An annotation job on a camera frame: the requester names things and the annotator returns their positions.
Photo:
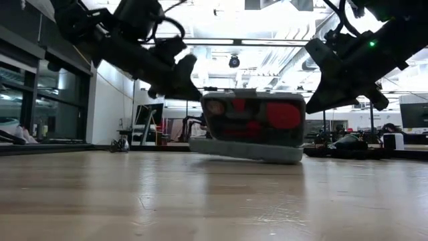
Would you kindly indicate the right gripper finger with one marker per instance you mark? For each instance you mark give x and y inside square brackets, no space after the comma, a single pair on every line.
[378,98]
[329,93]

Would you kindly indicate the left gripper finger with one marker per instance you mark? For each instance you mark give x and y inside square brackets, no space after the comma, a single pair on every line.
[185,80]
[160,92]

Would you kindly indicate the grey plastic tool case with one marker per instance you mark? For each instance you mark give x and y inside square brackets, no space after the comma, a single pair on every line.
[244,152]

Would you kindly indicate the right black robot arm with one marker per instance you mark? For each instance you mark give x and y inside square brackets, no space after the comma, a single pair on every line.
[408,26]

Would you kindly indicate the black background robot arm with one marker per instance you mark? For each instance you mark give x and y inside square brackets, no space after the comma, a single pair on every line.
[190,124]

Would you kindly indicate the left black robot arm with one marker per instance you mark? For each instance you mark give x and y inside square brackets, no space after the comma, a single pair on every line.
[83,23]

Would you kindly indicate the black background tripod stand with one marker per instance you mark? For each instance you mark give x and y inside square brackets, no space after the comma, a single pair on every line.
[372,117]

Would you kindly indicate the black monitor on stand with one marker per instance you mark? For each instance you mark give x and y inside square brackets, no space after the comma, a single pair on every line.
[150,114]

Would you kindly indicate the grey angled stand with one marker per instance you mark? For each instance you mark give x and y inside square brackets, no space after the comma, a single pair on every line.
[148,129]

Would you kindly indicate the red white tape roll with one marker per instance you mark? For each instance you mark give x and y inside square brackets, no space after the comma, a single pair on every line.
[215,107]

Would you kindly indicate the black wide monitor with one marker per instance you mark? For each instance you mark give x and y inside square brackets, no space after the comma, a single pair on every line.
[414,115]

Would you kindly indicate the white black small box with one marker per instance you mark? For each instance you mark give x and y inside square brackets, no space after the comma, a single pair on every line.
[394,141]

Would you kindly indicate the white green bundle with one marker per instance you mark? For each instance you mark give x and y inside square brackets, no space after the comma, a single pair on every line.
[13,129]

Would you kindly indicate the black round hanging camera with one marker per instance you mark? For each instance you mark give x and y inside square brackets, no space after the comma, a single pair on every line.
[234,61]

